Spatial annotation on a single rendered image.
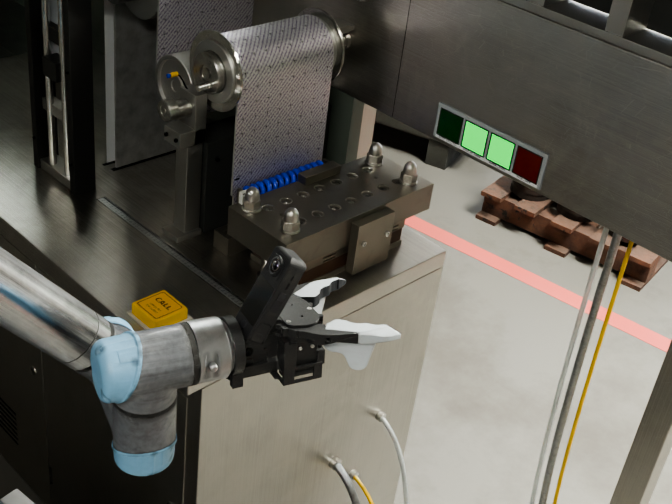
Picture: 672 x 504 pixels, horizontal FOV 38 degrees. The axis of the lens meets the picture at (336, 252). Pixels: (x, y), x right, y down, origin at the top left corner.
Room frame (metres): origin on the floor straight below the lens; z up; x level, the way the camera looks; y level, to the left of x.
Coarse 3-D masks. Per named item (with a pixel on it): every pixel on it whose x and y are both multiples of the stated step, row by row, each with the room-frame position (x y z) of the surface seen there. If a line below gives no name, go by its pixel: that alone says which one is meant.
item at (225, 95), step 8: (208, 40) 1.64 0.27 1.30; (200, 48) 1.65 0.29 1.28; (208, 48) 1.64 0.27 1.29; (216, 48) 1.62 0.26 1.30; (336, 48) 1.79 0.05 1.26; (224, 56) 1.61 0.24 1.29; (336, 56) 1.79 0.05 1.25; (224, 64) 1.61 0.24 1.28; (232, 64) 1.60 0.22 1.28; (232, 72) 1.60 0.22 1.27; (232, 80) 1.59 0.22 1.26; (224, 88) 1.61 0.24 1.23; (232, 88) 1.59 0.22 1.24; (208, 96) 1.64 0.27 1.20; (216, 96) 1.62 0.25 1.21; (224, 96) 1.61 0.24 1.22
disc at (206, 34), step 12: (204, 36) 1.66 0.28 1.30; (216, 36) 1.63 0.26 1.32; (192, 48) 1.68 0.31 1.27; (228, 48) 1.61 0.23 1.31; (192, 60) 1.68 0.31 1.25; (192, 72) 1.68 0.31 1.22; (240, 72) 1.59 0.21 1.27; (240, 84) 1.59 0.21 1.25; (240, 96) 1.59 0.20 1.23; (216, 108) 1.63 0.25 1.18; (228, 108) 1.60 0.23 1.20
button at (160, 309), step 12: (144, 300) 1.36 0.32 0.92; (156, 300) 1.37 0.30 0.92; (168, 300) 1.37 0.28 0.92; (132, 312) 1.35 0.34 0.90; (144, 312) 1.33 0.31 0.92; (156, 312) 1.33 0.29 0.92; (168, 312) 1.34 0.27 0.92; (180, 312) 1.35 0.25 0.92; (156, 324) 1.31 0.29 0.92; (168, 324) 1.33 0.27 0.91
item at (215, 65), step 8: (200, 56) 1.63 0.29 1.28; (208, 56) 1.61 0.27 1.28; (216, 56) 1.62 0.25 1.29; (200, 64) 1.63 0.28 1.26; (208, 64) 1.61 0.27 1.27; (216, 64) 1.60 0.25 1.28; (200, 72) 1.63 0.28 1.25; (208, 72) 1.61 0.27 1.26; (216, 72) 1.60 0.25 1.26; (224, 72) 1.61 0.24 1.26; (200, 80) 1.63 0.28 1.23; (208, 80) 1.62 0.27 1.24; (216, 80) 1.60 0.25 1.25; (224, 80) 1.60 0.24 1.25; (216, 88) 1.60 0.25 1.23
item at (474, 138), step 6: (468, 126) 1.65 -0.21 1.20; (474, 126) 1.64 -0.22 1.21; (468, 132) 1.65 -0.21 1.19; (474, 132) 1.64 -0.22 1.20; (480, 132) 1.63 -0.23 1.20; (486, 132) 1.62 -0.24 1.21; (468, 138) 1.65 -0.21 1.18; (474, 138) 1.64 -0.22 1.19; (480, 138) 1.63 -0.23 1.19; (462, 144) 1.65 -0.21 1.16; (468, 144) 1.65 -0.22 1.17; (474, 144) 1.64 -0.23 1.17; (480, 144) 1.63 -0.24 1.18; (474, 150) 1.64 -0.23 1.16; (480, 150) 1.63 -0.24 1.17
